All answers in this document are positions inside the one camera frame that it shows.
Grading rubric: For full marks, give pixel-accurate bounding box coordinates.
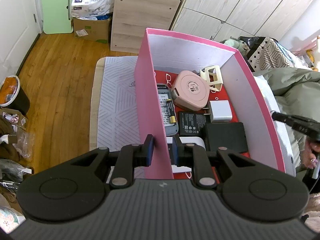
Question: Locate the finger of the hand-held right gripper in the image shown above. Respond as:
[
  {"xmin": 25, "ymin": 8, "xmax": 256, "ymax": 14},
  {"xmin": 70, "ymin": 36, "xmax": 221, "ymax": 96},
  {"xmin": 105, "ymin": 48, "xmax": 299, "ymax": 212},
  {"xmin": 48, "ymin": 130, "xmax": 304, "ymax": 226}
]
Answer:
[{"xmin": 271, "ymin": 110, "xmax": 320, "ymax": 141}]

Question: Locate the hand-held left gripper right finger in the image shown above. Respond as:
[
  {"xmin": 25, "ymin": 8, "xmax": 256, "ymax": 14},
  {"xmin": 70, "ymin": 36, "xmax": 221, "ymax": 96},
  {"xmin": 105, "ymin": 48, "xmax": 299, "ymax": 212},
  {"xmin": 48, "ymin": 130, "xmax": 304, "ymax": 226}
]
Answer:
[{"xmin": 172, "ymin": 135, "xmax": 256, "ymax": 190}]

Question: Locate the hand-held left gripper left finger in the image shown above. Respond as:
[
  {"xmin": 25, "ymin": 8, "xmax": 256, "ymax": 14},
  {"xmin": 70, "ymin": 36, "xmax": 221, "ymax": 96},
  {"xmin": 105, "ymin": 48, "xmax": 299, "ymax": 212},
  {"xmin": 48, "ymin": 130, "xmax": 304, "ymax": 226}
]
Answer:
[{"xmin": 71, "ymin": 134, "xmax": 155, "ymax": 190}]

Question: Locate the pink round tape measure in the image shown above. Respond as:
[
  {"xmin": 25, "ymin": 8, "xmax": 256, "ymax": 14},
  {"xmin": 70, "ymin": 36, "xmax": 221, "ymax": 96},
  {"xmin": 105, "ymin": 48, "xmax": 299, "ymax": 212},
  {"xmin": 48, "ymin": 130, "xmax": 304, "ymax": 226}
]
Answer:
[{"xmin": 171, "ymin": 70, "xmax": 213, "ymax": 111}]

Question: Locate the pink cardboard box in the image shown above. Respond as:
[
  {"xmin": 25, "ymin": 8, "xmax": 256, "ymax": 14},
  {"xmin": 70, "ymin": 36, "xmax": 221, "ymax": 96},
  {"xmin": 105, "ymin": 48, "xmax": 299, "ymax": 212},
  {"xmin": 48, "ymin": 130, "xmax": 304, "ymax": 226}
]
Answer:
[{"xmin": 134, "ymin": 27, "xmax": 286, "ymax": 180}]

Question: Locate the person's right hand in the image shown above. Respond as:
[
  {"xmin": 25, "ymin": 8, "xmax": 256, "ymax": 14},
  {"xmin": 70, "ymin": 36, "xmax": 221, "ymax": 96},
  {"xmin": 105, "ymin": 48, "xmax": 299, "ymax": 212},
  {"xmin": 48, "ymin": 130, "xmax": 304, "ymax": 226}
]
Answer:
[{"xmin": 303, "ymin": 139, "xmax": 320, "ymax": 170}]

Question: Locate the white mattress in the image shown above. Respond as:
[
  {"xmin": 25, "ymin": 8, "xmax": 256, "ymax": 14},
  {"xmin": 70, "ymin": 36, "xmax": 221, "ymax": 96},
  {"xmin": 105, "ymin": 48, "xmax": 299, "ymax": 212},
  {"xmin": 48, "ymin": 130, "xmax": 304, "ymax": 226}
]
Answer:
[{"xmin": 254, "ymin": 75, "xmax": 304, "ymax": 177}]

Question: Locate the white flat box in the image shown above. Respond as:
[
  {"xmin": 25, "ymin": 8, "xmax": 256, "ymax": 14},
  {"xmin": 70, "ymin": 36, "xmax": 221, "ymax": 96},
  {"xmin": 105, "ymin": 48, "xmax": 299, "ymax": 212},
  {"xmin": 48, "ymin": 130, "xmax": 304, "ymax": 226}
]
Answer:
[{"xmin": 166, "ymin": 136, "xmax": 207, "ymax": 174}]

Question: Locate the black labelled flat battery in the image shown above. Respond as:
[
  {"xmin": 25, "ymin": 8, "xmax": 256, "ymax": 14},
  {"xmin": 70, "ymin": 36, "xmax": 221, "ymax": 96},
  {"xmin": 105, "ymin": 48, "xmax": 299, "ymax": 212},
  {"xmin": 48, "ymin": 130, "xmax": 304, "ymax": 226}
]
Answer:
[{"xmin": 178, "ymin": 111, "xmax": 209, "ymax": 138}]

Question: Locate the olive green blanket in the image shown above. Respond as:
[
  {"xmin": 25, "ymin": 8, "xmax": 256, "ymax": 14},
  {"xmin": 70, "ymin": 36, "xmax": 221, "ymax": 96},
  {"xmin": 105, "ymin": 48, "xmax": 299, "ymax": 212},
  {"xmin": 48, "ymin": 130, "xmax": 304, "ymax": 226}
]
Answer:
[{"xmin": 252, "ymin": 67, "xmax": 320, "ymax": 170}]

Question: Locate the yellow black cylindrical battery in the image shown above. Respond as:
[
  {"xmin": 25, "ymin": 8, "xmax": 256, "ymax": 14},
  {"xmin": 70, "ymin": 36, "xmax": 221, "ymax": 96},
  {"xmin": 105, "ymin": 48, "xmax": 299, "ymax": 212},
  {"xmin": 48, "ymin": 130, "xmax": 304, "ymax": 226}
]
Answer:
[{"xmin": 166, "ymin": 99, "xmax": 177, "ymax": 123}]

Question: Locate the black rectangular case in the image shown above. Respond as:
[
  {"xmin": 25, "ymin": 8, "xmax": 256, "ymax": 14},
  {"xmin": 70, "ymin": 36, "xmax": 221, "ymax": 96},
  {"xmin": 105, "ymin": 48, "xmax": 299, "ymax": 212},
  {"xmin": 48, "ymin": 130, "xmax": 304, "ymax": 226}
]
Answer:
[{"xmin": 202, "ymin": 122, "xmax": 249, "ymax": 154}]

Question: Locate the grey electronic device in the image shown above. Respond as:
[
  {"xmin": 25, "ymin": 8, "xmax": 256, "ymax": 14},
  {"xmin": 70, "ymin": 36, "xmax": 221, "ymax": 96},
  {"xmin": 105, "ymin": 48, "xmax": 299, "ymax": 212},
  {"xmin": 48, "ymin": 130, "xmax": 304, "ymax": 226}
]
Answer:
[{"xmin": 156, "ymin": 83, "xmax": 179, "ymax": 137}]

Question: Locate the white striped mat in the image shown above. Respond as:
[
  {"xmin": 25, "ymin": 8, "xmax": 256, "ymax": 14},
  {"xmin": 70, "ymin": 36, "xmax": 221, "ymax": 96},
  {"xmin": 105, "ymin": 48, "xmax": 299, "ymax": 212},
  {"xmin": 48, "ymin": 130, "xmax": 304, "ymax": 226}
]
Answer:
[{"xmin": 96, "ymin": 56, "xmax": 150, "ymax": 153}]

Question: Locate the white charger plug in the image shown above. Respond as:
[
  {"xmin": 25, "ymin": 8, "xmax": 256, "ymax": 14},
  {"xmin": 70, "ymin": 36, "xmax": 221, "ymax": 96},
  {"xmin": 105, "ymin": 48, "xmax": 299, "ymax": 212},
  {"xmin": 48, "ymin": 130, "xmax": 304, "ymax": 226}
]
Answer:
[{"xmin": 203, "ymin": 100, "xmax": 233, "ymax": 123}]

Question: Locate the black white patterned bag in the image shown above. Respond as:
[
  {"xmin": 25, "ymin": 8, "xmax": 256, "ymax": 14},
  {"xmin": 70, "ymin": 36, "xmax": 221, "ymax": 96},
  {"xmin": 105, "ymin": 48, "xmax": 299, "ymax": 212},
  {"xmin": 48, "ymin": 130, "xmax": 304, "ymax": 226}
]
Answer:
[{"xmin": 246, "ymin": 36, "xmax": 313, "ymax": 72}]

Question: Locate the cream phone stand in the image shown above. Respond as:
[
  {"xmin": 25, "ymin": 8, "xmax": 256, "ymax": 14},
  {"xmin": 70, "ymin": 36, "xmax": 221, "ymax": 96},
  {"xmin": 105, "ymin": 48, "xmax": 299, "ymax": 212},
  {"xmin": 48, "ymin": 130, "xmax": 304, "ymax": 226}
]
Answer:
[{"xmin": 199, "ymin": 65, "xmax": 224, "ymax": 92}]

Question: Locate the green crumpled cloth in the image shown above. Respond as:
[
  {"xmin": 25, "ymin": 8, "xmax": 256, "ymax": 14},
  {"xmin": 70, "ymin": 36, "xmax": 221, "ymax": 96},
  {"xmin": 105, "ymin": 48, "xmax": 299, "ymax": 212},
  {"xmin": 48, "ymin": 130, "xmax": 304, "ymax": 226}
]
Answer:
[{"xmin": 220, "ymin": 37, "xmax": 248, "ymax": 53}]

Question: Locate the clear plastic bag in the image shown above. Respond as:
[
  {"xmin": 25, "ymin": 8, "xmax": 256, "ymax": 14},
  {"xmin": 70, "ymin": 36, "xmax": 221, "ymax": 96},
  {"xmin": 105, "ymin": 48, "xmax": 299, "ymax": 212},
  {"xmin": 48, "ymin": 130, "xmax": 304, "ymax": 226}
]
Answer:
[{"xmin": 0, "ymin": 127, "xmax": 35, "ymax": 160}]

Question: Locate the light wooden wardrobe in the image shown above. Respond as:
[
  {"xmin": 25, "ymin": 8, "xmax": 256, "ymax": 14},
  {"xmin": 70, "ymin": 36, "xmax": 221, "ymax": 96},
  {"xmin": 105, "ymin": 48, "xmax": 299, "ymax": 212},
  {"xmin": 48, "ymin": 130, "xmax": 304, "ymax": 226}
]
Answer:
[{"xmin": 170, "ymin": 0, "xmax": 320, "ymax": 50}]

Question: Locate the wooden shelf cabinet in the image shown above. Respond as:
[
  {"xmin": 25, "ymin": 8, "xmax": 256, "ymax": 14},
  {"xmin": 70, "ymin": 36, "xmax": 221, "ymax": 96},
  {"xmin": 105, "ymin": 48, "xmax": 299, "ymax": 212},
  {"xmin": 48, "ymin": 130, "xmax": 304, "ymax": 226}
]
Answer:
[{"xmin": 110, "ymin": 0, "xmax": 195, "ymax": 54}]

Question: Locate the brown cardboard box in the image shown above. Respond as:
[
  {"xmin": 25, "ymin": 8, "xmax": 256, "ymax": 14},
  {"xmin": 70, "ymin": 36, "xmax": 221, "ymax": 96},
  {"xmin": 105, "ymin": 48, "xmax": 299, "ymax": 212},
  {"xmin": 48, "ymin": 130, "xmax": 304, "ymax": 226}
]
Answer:
[{"xmin": 72, "ymin": 15, "xmax": 113, "ymax": 43}]

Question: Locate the trash bin with orange bag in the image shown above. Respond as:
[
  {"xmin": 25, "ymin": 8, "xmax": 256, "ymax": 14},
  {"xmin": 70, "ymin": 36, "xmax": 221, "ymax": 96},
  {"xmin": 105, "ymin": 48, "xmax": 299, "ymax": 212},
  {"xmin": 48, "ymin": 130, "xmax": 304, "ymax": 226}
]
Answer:
[{"xmin": 0, "ymin": 75, "xmax": 31, "ymax": 115}]

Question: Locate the printed blanket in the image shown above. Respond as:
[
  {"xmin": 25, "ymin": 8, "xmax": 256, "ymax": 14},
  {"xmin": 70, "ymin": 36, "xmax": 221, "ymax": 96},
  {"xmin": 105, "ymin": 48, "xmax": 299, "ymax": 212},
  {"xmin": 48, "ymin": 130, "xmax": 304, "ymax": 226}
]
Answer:
[{"xmin": 0, "ymin": 204, "xmax": 25, "ymax": 232}]

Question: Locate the tissue paper pack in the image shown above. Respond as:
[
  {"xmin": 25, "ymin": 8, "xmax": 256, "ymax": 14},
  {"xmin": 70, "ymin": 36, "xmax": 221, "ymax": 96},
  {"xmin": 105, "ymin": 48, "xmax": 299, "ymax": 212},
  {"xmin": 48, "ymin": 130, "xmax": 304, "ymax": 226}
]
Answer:
[{"xmin": 71, "ymin": 0, "xmax": 114, "ymax": 18}]

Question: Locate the green folding board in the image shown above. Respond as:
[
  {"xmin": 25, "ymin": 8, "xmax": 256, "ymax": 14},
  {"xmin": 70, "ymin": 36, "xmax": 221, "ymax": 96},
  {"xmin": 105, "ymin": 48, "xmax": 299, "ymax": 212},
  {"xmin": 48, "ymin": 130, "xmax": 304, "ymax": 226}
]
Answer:
[{"xmin": 39, "ymin": 0, "xmax": 74, "ymax": 34}]

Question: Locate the white door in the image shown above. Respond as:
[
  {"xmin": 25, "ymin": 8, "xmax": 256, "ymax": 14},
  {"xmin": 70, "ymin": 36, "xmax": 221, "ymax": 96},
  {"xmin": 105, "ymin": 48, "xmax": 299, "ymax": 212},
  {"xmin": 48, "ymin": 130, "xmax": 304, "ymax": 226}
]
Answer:
[{"xmin": 0, "ymin": 0, "xmax": 42, "ymax": 80}]

